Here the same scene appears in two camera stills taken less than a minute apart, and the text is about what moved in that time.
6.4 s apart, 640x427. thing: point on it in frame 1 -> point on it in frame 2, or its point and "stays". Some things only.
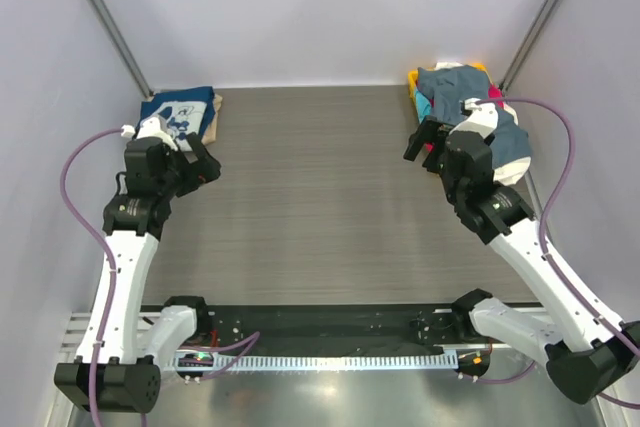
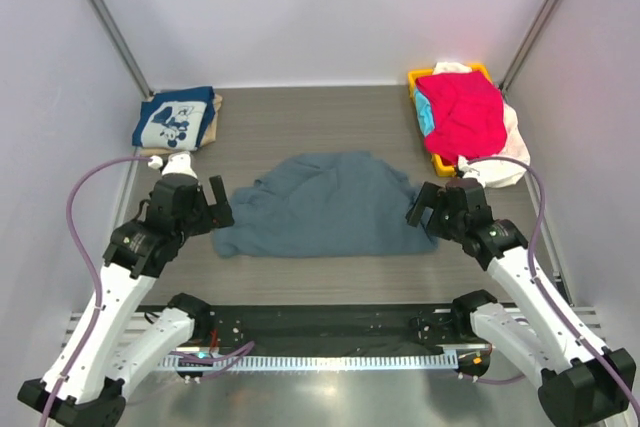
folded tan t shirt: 210,135 stays
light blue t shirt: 423,105 stays
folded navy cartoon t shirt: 184,112 stays
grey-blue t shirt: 450,87 -> 328,205
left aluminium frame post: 107,22 stays
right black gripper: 427,133 -> 427,197
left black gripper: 207,165 -> 216,215
